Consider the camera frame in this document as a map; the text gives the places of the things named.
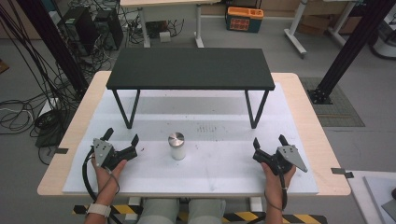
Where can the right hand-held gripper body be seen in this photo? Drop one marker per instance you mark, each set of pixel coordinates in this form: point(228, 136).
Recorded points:
point(281, 160)

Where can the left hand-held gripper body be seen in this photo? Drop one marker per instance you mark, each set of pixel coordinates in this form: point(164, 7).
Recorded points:
point(107, 154)

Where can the silver metal cylinder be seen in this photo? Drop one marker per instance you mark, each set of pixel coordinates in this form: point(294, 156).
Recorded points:
point(176, 146)

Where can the person's left hand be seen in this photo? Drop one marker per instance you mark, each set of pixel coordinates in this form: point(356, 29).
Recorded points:
point(107, 174)

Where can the person's right hand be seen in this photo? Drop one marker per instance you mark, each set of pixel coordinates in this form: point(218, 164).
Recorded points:
point(275, 183)

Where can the white wristband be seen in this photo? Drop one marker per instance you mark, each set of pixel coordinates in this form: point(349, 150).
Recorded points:
point(99, 209)

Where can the grey floor mat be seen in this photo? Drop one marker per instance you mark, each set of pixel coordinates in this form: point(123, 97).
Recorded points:
point(334, 104)

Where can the white table mat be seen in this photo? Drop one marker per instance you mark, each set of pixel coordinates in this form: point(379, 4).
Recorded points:
point(193, 168)

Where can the person's legs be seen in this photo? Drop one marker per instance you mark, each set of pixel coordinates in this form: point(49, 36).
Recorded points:
point(182, 211)

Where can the black raised shelf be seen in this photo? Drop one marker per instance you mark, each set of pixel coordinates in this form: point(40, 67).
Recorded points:
point(190, 70)

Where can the yellow black hazard tape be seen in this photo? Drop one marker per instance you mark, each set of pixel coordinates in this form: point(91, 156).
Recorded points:
point(199, 216)

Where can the white side table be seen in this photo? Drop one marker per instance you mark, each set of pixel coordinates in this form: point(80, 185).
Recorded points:
point(373, 196)

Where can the black computer tower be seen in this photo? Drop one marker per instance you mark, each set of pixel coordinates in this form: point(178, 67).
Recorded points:
point(109, 28)
point(79, 29)

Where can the orange and teal toolbox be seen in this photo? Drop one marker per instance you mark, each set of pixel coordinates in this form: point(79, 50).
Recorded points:
point(244, 19)

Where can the white desk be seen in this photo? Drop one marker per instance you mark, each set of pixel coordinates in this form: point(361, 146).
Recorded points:
point(168, 18)

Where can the black metal post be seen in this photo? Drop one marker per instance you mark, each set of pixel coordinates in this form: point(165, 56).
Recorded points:
point(348, 49)
point(53, 40)

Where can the white desk frame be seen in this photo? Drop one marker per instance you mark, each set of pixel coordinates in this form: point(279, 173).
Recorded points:
point(311, 25)

